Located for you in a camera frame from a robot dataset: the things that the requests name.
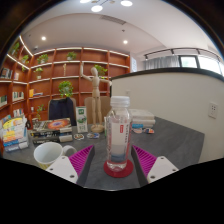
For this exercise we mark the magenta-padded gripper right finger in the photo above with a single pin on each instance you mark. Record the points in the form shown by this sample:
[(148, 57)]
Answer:
[(146, 160)]

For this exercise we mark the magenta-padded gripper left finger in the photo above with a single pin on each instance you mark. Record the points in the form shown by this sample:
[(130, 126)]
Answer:
[(80, 160)]

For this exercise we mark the clear plastic water bottle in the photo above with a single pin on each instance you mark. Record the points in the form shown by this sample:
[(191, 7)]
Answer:
[(118, 133)]

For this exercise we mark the flat round red coaster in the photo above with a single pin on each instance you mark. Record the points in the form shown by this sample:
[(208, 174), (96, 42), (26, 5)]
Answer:
[(129, 171)]

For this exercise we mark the yellow striped mug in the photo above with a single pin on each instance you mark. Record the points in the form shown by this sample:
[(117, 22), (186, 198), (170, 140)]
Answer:
[(46, 155)]

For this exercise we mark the green and white carton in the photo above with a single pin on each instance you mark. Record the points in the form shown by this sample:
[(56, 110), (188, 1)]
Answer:
[(81, 120)]

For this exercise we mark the tan chair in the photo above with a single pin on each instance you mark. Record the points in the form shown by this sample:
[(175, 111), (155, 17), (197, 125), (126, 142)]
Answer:
[(105, 110)]

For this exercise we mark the wooden artist mannequin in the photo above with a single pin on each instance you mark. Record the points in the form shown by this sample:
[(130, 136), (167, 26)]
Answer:
[(95, 96)]

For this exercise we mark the colourful book stack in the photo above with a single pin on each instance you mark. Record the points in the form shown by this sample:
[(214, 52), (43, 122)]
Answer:
[(15, 135)]

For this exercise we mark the wooden shelf unit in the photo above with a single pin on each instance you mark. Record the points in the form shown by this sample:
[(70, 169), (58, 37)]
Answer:
[(50, 73)]

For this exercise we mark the grey curtain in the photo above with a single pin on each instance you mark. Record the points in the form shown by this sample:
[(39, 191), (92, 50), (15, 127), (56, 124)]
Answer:
[(161, 62)]

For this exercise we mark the black-framed window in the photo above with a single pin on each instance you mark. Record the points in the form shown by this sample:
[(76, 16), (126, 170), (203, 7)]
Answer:
[(206, 64)]

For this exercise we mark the recessed ceiling light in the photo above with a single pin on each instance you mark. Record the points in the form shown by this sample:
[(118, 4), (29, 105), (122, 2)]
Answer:
[(43, 38), (125, 42)]

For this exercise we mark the ceiling air vent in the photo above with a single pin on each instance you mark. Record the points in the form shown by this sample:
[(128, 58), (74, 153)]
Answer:
[(112, 19)]

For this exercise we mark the branched ceiling lamp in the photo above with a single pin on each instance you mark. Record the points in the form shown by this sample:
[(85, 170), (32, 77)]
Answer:
[(96, 7)]

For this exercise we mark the white wall socket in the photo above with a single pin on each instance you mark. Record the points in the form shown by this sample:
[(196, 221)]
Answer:
[(213, 110)]

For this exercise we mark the black curtain rail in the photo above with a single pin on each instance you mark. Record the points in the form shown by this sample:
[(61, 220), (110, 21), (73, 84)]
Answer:
[(183, 50)]

